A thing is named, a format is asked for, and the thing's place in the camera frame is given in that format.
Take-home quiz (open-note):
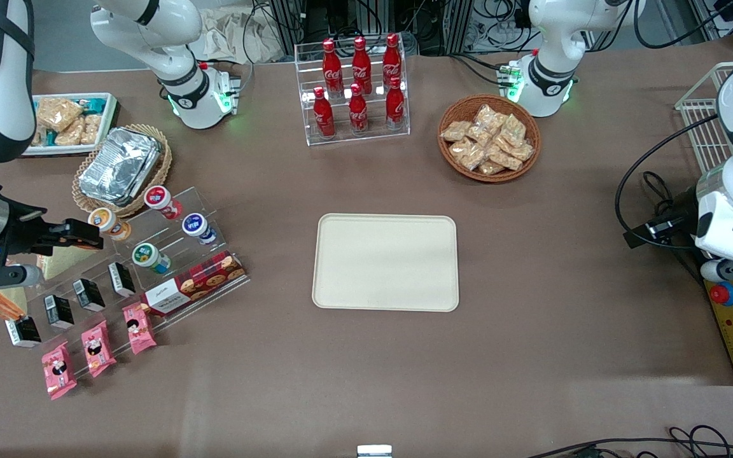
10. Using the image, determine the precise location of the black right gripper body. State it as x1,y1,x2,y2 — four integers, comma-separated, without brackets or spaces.
0,184,68,269

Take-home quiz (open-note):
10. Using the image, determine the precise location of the ham filling wrapped sandwich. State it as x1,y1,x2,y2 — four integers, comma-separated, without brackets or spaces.
36,245,88,281

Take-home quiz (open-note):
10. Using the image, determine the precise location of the beige rectangular tray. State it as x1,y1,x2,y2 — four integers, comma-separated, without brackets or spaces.
312,213,460,313

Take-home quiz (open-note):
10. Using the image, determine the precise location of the orange lid yogurt cup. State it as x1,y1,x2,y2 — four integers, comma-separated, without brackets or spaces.
87,207,132,242

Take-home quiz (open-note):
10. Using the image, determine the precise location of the small black carton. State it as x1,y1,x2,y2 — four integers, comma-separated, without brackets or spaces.
43,294,76,330
4,316,43,349
72,278,107,313
108,261,137,298

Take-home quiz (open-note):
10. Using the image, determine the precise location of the green lid yogurt cup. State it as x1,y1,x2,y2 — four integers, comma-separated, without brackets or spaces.
132,242,172,275

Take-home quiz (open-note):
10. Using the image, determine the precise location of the aluminium foil container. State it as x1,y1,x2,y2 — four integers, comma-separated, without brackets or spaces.
78,127,163,206

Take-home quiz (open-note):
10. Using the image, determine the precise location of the red lid yogurt cup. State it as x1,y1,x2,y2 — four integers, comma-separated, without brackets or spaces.
144,185,184,221

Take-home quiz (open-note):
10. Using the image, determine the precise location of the clear acrylic stepped stand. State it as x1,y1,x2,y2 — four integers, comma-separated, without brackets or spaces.
0,186,251,367

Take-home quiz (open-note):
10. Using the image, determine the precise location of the oval wicker basket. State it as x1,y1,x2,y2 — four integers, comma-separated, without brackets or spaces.
72,123,174,219

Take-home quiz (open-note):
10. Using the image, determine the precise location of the pink snack pack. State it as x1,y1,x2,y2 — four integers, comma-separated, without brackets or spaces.
41,341,78,401
122,302,158,356
81,319,118,378

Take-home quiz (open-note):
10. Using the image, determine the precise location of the blue lid yogurt cup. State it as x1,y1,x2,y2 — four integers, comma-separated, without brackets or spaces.
181,212,218,246

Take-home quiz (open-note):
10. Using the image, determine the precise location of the white rectangular bin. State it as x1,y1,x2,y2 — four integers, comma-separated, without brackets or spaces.
22,93,120,157

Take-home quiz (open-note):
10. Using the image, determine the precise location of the large crispy snack packet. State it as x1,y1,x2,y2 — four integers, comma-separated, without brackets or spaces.
35,97,85,134

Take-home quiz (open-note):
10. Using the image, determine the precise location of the red cookie box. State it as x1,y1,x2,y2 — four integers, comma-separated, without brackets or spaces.
140,249,248,317

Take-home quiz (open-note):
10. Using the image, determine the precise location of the brown table cover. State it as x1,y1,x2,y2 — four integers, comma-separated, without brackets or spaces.
0,35,733,458

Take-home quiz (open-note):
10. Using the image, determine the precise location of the crumpled beige cloth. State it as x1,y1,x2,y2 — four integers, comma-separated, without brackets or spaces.
200,6,286,65

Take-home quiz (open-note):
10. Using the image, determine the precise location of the red cola bottle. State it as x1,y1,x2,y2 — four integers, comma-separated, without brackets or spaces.
382,33,403,90
385,76,406,130
351,36,373,95
322,39,344,99
348,83,369,135
312,87,337,139

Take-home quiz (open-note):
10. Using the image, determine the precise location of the round wicker basket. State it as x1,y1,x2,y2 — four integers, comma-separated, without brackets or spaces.
437,94,542,184

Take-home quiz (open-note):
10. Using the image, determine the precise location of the clear acrylic bottle rack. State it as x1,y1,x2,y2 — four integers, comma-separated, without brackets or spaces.
294,39,411,148

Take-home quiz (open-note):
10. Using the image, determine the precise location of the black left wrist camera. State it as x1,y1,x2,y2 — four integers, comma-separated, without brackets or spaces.
624,214,687,249

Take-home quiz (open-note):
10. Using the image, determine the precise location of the white wire rack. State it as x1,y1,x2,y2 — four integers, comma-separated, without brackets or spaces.
674,61,733,176

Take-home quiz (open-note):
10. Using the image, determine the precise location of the black looped cable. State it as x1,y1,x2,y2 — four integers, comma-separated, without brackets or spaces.
614,113,723,251

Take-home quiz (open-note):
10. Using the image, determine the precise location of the black cable bundle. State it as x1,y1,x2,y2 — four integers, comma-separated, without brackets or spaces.
524,424,733,458

